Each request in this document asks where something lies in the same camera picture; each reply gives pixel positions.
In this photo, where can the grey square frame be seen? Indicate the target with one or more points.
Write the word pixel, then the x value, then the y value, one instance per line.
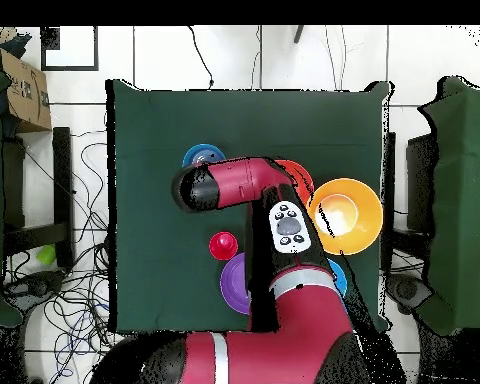
pixel 50 40

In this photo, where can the large yellow bowl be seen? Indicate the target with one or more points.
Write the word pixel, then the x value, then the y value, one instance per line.
pixel 364 236

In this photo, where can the large blue bowl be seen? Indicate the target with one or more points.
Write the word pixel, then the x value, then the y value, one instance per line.
pixel 340 276

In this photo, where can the purple bowl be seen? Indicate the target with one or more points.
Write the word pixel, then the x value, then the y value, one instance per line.
pixel 234 286

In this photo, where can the light green plastic cup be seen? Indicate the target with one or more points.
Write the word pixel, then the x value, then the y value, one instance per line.
pixel 46 254

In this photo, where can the black metal frame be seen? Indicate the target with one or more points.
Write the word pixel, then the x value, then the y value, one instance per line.
pixel 62 180

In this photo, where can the cardboard box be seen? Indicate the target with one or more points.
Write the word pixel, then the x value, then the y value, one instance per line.
pixel 28 96

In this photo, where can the dark green tablecloth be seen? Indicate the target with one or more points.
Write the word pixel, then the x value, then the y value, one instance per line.
pixel 164 260

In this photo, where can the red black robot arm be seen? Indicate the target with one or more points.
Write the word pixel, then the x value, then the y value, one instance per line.
pixel 304 340

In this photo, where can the dark grey caster foot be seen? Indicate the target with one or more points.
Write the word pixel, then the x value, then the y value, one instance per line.
pixel 407 290
pixel 36 284

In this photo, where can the red cup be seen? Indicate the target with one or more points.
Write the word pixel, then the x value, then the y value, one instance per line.
pixel 223 246

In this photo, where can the black box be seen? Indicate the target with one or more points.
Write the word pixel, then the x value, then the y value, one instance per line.
pixel 420 180

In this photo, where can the dark grey rod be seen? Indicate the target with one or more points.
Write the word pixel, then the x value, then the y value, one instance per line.
pixel 298 34

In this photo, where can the small blue bowl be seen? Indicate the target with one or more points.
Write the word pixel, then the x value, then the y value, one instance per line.
pixel 192 154

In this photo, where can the orange bowl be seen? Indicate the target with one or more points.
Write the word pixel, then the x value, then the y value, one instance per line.
pixel 302 174

